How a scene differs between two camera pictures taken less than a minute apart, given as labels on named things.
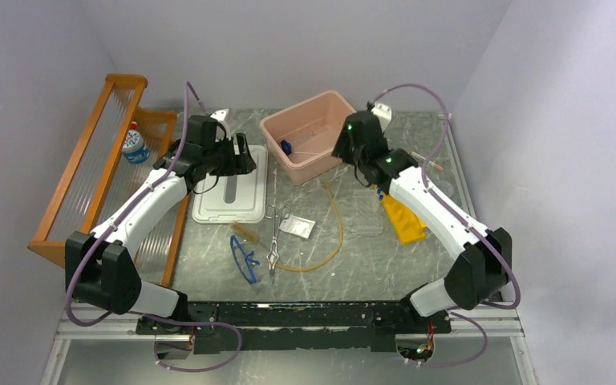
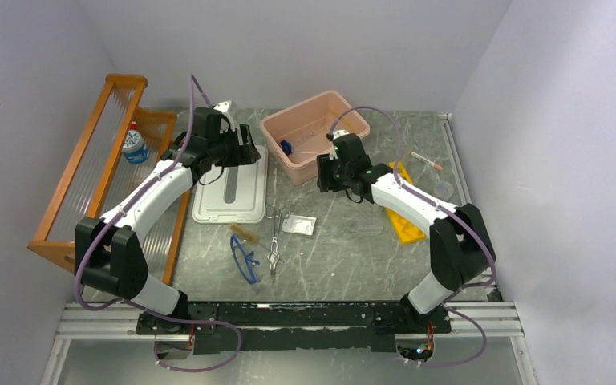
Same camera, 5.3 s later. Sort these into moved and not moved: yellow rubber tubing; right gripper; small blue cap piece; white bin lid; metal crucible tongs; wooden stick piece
Moved: yellow rubber tubing; right gripper
Not moved: wooden stick piece; white bin lid; metal crucible tongs; small blue cap piece
